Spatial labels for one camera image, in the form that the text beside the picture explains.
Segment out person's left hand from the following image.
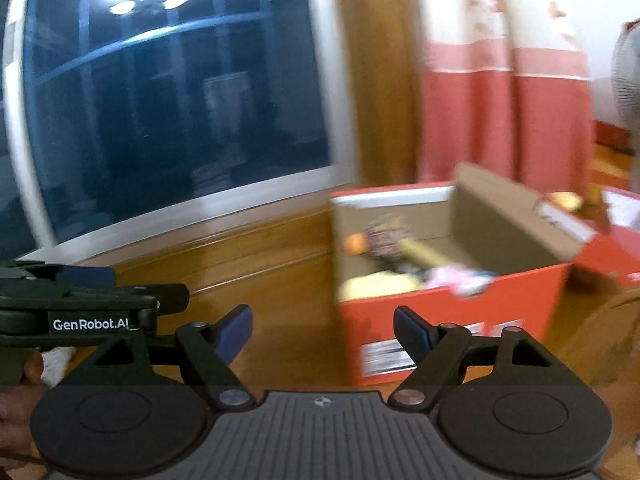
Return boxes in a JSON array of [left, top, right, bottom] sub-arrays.
[[1, 348, 76, 479]]

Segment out pink soft toy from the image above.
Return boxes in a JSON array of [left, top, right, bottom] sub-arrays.
[[421, 264, 496, 297]]

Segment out red cardboard shoe box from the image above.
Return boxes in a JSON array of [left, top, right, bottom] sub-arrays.
[[331, 164, 596, 386]]

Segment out colourful patterned ball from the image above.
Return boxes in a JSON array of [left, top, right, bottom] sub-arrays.
[[364, 214, 410, 259]]

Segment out orange ping pong ball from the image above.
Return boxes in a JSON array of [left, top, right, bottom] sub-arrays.
[[343, 232, 369, 256]]

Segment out yellow plush toy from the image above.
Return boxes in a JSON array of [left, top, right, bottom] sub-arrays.
[[547, 192, 584, 212]]

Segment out red shoe box lid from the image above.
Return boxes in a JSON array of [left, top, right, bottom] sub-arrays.
[[534, 184, 640, 286]]

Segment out red and white curtain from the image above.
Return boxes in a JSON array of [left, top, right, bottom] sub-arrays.
[[418, 0, 594, 193]]

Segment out white standing fan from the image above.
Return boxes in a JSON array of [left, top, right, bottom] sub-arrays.
[[612, 20, 640, 194]]

